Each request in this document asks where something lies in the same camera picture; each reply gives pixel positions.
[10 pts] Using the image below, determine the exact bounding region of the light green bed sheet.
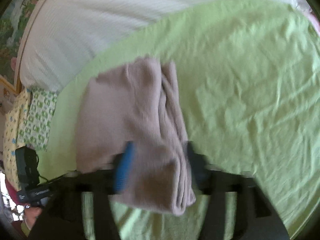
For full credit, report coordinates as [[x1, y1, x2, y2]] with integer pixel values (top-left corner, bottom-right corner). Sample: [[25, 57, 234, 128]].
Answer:
[[39, 0, 319, 238]]

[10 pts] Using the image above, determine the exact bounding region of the beige knit sweater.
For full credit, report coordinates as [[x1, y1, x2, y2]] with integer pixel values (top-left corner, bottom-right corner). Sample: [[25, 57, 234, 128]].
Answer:
[[75, 57, 196, 216]]

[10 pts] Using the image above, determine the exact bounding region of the white striped duvet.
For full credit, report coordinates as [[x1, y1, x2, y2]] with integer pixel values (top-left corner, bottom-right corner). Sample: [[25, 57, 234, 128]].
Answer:
[[17, 0, 299, 91]]

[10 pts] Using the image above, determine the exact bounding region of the gold framed wall picture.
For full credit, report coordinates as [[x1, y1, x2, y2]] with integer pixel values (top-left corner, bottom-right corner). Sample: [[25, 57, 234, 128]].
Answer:
[[1, 0, 39, 94]]

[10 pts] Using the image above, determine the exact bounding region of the yellow patterned pillow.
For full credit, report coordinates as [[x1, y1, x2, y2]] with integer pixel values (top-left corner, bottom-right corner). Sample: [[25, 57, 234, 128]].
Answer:
[[3, 89, 30, 191]]

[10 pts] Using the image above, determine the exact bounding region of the person's left hand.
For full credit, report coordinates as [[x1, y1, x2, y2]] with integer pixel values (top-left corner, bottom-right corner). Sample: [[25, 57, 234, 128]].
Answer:
[[24, 207, 43, 230]]

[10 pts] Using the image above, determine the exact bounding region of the green white patterned pillow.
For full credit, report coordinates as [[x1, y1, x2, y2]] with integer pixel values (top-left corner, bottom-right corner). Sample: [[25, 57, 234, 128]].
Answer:
[[18, 87, 57, 151]]

